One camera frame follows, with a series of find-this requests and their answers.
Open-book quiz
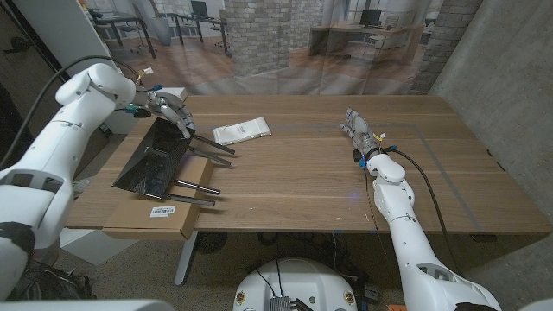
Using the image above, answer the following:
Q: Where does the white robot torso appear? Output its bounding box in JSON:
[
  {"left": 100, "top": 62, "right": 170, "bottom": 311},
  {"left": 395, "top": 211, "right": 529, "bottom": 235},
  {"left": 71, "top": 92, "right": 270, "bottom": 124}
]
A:
[{"left": 232, "top": 257, "right": 359, "bottom": 311}]

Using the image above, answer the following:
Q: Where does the white table leg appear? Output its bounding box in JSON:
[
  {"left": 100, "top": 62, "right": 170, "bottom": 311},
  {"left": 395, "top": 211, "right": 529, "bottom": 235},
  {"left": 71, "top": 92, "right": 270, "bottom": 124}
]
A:
[{"left": 174, "top": 231, "right": 200, "bottom": 287}]

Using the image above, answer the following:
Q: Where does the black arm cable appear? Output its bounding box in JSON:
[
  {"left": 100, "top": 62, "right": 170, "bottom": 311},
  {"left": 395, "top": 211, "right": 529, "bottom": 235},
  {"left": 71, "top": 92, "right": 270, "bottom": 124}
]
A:
[
  {"left": 386, "top": 146, "right": 461, "bottom": 276},
  {"left": 0, "top": 54, "right": 142, "bottom": 168}
]

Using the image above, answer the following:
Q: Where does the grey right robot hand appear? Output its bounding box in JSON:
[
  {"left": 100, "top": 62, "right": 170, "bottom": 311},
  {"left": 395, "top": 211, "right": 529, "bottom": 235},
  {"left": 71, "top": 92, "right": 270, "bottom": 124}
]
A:
[{"left": 339, "top": 107, "right": 385, "bottom": 159}]

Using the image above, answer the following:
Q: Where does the black round grille disc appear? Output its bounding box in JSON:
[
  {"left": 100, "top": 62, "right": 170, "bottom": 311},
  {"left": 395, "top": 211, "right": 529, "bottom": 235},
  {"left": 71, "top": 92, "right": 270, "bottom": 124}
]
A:
[{"left": 194, "top": 232, "right": 229, "bottom": 255}]

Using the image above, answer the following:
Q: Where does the white cabinet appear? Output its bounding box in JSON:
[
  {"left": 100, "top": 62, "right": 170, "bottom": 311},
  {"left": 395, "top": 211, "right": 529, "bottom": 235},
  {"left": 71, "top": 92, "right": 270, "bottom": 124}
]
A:
[{"left": 12, "top": 0, "right": 139, "bottom": 135}]

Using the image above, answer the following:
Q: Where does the printed office backdrop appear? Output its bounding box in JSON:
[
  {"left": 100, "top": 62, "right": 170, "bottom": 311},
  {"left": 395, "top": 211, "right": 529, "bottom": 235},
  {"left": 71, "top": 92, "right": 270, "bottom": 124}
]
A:
[{"left": 81, "top": 0, "right": 483, "bottom": 97}]

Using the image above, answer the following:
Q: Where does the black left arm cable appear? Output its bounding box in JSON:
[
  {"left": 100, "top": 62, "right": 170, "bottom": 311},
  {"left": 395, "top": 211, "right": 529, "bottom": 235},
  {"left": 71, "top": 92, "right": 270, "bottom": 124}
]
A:
[{"left": 0, "top": 54, "right": 142, "bottom": 168}]

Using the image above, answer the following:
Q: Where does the black router with antennas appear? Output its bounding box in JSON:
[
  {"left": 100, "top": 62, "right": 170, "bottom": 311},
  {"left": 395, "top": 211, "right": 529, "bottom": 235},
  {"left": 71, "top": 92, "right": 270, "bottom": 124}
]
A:
[{"left": 111, "top": 117, "right": 237, "bottom": 207}]

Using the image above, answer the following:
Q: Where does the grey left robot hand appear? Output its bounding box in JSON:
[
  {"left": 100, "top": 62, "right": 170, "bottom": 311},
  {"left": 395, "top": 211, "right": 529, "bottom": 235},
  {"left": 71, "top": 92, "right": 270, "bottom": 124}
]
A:
[{"left": 144, "top": 90, "right": 195, "bottom": 140}]

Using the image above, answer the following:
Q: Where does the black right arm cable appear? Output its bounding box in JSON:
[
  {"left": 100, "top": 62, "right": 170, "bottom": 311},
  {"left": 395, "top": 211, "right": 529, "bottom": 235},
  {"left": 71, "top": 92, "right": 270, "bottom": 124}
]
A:
[{"left": 386, "top": 146, "right": 461, "bottom": 276}]

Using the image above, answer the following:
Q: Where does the black bag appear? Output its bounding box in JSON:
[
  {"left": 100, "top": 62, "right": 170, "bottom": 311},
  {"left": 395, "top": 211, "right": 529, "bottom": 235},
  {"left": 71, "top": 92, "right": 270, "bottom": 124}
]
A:
[{"left": 6, "top": 258, "right": 97, "bottom": 301}]

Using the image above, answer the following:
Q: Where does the brown cardboard package box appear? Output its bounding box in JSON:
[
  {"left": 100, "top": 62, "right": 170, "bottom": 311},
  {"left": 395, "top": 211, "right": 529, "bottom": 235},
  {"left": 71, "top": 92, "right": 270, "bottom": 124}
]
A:
[{"left": 102, "top": 155, "right": 214, "bottom": 241}]

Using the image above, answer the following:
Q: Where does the white plastic pouch with label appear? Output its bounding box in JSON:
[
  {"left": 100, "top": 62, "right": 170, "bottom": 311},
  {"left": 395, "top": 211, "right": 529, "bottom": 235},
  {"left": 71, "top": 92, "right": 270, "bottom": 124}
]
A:
[{"left": 212, "top": 117, "right": 273, "bottom": 146}]

